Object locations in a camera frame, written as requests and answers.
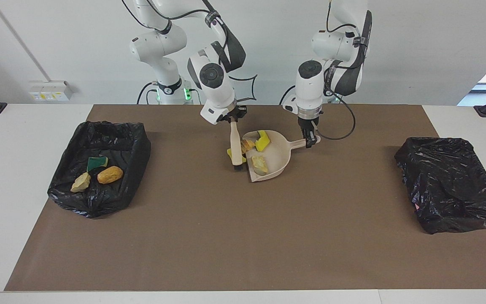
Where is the beige brush with black bristles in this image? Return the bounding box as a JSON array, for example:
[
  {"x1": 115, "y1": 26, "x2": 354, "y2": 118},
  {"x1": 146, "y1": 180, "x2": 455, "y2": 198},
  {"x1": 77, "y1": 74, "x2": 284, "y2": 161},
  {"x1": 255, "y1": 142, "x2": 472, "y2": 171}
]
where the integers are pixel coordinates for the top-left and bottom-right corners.
[{"x1": 229, "y1": 120, "x2": 247, "y2": 171}]

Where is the yellow sponge piece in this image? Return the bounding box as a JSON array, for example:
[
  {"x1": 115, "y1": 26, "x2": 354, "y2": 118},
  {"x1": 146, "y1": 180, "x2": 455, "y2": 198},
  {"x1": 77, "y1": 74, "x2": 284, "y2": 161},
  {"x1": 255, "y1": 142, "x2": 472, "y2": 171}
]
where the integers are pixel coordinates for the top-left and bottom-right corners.
[
  {"x1": 255, "y1": 130, "x2": 271, "y2": 153},
  {"x1": 226, "y1": 148, "x2": 248, "y2": 164},
  {"x1": 87, "y1": 157, "x2": 109, "y2": 173}
]

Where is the beige plastic dustpan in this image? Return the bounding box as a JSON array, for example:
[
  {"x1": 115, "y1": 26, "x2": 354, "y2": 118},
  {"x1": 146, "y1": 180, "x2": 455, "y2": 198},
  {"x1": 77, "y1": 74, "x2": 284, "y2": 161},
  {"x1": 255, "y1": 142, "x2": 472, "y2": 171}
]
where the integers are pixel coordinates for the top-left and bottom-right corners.
[{"x1": 242, "y1": 130, "x2": 322, "y2": 183}]

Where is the brown bread roll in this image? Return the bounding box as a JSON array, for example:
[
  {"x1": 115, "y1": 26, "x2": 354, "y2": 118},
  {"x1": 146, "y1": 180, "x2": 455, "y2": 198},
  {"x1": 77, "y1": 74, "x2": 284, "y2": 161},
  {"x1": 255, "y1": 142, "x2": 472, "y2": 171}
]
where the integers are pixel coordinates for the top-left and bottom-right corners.
[{"x1": 97, "y1": 166, "x2": 124, "y2": 185}]

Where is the orange striped bread piece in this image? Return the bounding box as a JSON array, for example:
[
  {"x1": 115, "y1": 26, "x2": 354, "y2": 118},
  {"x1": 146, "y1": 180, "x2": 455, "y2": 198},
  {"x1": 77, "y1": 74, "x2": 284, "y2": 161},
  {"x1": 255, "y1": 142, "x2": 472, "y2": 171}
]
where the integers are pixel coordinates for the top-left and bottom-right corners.
[{"x1": 70, "y1": 172, "x2": 92, "y2": 193}]

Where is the black bag lined bin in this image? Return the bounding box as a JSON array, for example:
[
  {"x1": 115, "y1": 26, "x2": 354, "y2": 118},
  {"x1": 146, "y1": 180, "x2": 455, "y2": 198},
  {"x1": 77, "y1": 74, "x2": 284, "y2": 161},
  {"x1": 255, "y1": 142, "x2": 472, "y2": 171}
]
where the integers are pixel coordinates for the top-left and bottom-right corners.
[
  {"x1": 48, "y1": 121, "x2": 151, "y2": 219},
  {"x1": 394, "y1": 137, "x2": 486, "y2": 235}
]

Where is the brown table mat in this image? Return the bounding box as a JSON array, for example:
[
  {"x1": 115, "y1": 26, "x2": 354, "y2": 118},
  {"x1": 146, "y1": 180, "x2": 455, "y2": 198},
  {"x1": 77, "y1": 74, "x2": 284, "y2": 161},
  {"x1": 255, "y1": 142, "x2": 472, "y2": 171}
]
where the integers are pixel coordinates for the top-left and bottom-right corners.
[{"x1": 5, "y1": 104, "x2": 486, "y2": 292}]

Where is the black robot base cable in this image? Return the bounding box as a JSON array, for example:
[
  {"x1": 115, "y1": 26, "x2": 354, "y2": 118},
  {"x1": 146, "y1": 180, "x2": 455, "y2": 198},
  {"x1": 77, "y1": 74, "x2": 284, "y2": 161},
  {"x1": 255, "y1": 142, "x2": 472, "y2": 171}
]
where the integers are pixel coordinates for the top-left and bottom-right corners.
[
  {"x1": 137, "y1": 81, "x2": 159, "y2": 105},
  {"x1": 279, "y1": 84, "x2": 298, "y2": 105}
]

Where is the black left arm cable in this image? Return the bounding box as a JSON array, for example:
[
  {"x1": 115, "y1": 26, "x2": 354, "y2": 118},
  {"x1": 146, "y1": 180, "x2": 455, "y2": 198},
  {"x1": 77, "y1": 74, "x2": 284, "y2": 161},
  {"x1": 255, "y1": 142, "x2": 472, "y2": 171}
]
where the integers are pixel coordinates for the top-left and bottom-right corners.
[{"x1": 314, "y1": 0, "x2": 356, "y2": 141}]

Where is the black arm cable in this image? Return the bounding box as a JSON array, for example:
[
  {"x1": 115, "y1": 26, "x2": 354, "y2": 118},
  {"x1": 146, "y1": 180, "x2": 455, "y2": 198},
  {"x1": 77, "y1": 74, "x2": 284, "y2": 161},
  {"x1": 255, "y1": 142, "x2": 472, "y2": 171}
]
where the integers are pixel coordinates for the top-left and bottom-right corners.
[
  {"x1": 121, "y1": 0, "x2": 257, "y2": 104},
  {"x1": 314, "y1": 0, "x2": 356, "y2": 141}
]

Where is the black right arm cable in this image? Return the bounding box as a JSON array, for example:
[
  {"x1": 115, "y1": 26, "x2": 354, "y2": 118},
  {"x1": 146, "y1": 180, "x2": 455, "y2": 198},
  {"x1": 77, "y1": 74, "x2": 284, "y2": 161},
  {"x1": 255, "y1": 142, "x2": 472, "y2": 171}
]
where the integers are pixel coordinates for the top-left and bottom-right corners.
[{"x1": 121, "y1": 0, "x2": 257, "y2": 104}]

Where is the white wall socket box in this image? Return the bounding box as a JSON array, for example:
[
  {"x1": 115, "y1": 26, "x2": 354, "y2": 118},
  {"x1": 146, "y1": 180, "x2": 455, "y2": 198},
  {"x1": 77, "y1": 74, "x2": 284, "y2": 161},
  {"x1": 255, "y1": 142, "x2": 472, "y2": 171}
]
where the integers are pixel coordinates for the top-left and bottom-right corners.
[{"x1": 29, "y1": 81, "x2": 73, "y2": 102}]

